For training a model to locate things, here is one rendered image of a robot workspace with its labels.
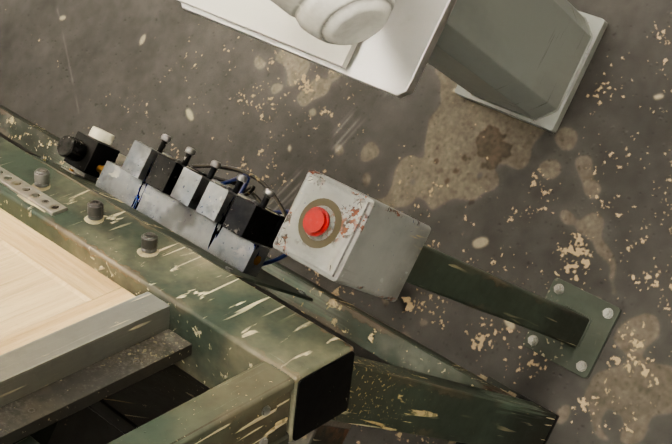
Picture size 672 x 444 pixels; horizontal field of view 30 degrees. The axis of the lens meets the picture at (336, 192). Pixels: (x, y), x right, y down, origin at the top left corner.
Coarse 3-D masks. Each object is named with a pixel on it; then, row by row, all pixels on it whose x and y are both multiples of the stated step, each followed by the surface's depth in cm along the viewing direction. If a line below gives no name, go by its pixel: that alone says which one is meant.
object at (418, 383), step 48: (48, 144) 304; (384, 336) 244; (144, 384) 214; (192, 384) 232; (384, 384) 184; (432, 384) 196; (480, 384) 231; (336, 432) 180; (432, 432) 202; (480, 432) 216; (528, 432) 232
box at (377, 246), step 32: (320, 192) 168; (352, 192) 166; (288, 224) 169; (352, 224) 164; (384, 224) 167; (416, 224) 173; (320, 256) 165; (352, 256) 164; (384, 256) 170; (416, 256) 177; (384, 288) 173
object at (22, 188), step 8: (0, 168) 209; (0, 176) 206; (8, 176) 207; (16, 176) 207; (8, 184) 204; (16, 184) 205; (24, 184) 205; (16, 192) 203; (24, 192) 202; (32, 192) 202; (40, 192) 203; (32, 200) 200; (40, 200) 200; (48, 200) 201; (48, 208) 198; (56, 208) 199; (64, 208) 199
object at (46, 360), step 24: (120, 312) 177; (144, 312) 178; (168, 312) 180; (48, 336) 170; (72, 336) 171; (96, 336) 171; (120, 336) 174; (144, 336) 178; (0, 360) 164; (24, 360) 165; (48, 360) 165; (72, 360) 169; (96, 360) 172; (0, 384) 160; (24, 384) 164; (48, 384) 167
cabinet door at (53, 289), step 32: (0, 224) 200; (0, 256) 192; (32, 256) 192; (64, 256) 193; (0, 288) 184; (32, 288) 185; (64, 288) 186; (96, 288) 186; (0, 320) 177; (32, 320) 177; (64, 320) 178; (0, 352) 169
